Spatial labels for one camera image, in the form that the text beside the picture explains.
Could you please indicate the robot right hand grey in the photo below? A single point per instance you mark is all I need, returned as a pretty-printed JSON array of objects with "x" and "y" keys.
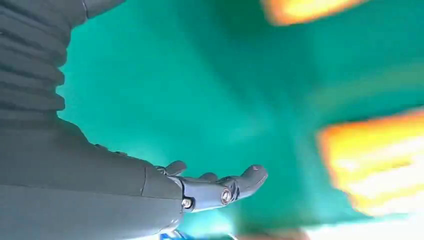
[{"x": 82, "y": 192}]

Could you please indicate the robot right arm silver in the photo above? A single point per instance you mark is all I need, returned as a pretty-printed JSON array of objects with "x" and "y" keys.
[{"x": 30, "y": 49}]

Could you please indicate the green table mat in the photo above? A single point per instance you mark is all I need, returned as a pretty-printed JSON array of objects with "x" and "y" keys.
[{"x": 198, "y": 99}]

